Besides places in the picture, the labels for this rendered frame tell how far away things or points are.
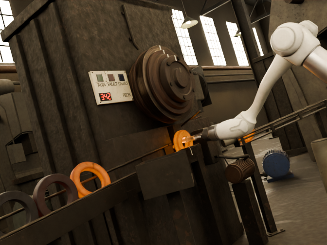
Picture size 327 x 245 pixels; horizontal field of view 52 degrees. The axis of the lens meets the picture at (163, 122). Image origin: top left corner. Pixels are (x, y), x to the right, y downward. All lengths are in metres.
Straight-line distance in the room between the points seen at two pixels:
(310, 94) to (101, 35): 3.08
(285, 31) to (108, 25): 1.05
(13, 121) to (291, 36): 5.19
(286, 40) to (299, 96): 3.12
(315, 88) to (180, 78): 2.72
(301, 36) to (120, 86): 0.97
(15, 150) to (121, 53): 4.07
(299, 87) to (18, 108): 4.32
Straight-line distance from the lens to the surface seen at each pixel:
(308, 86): 4.50
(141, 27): 2.29
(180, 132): 2.00
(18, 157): 5.88
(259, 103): 1.86
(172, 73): 1.96
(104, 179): 1.57
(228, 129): 1.80
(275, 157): 3.96
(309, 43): 1.48
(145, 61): 1.93
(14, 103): 6.07
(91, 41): 1.93
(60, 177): 1.41
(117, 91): 1.88
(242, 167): 2.16
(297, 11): 4.55
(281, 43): 1.45
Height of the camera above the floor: 0.78
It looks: 3 degrees up
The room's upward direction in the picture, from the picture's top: 16 degrees counter-clockwise
